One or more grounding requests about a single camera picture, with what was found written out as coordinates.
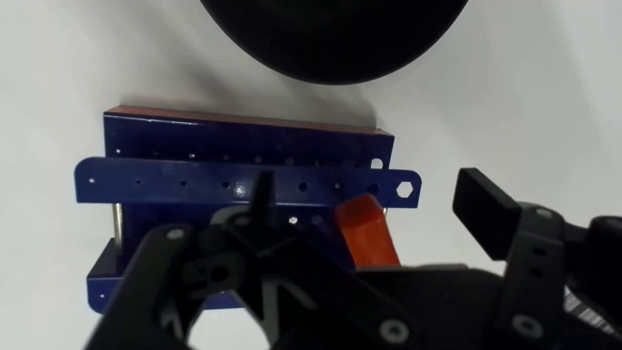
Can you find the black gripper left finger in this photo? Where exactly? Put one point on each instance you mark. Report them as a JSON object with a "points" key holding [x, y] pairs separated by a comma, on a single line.
{"points": [[195, 272]]}

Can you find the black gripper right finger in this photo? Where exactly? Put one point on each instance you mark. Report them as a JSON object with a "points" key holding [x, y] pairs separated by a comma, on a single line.
{"points": [[532, 272]]}

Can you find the black bowl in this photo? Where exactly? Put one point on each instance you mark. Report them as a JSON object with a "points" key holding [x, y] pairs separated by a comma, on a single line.
{"points": [[331, 39]]}

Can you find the blue tool holder rack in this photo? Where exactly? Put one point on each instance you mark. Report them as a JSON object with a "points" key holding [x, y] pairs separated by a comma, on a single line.
{"points": [[195, 185]]}

